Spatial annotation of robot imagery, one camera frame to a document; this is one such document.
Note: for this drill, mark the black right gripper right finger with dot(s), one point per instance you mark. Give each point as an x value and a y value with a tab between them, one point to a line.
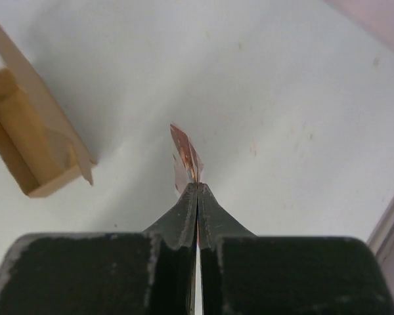
247	274

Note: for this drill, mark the brown cardboard box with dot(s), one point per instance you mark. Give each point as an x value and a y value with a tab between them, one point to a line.
38	144

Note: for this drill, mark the small red packet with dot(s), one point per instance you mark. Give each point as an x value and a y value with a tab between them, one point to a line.
187	165

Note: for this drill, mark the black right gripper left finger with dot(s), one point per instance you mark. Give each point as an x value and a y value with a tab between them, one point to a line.
149	272

